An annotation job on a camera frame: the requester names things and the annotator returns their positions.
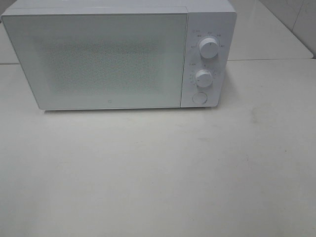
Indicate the white round door button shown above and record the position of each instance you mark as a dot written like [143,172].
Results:
[199,98]

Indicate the white microwave oven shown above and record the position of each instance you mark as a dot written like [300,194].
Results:
[204,18]

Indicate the white timer knob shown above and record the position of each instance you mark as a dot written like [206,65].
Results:
[204,78]

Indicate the white microwave door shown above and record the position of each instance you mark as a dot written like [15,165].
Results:
[76,62]

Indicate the white power knob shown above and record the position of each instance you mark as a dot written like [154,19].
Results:
[209,47]

